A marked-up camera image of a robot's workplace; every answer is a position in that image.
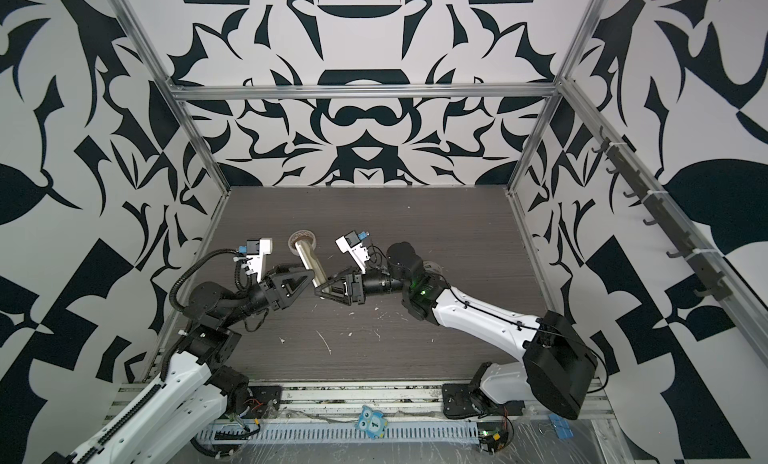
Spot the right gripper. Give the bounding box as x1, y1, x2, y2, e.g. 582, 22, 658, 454
322, 266, 417, 309

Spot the white remote control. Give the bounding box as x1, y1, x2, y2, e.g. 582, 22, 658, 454
292, 235, 327, 288

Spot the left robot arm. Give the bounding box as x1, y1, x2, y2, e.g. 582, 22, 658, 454
46, 266, 314, 463

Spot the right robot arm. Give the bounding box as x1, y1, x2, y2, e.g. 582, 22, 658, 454
315, 242, 601, 420

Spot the white masking tape roll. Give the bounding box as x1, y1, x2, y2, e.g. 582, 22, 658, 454
288, 230, 316, 254

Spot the small electronics board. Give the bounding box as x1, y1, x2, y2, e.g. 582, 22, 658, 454
478, 419, 514, 454

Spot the blue tape piece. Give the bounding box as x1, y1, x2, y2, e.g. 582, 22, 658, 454
549, 414, 574, 440

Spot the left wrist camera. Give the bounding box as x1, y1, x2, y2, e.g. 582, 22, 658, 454
233, 238, 273, 282

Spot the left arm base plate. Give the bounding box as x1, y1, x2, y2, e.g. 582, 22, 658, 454
240, 385, 283, 419

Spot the white slotted cable duct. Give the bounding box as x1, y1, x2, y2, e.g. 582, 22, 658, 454
196, 421, 480, 445

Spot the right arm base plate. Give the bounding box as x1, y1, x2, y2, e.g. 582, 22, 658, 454
441, 384, 526, 420

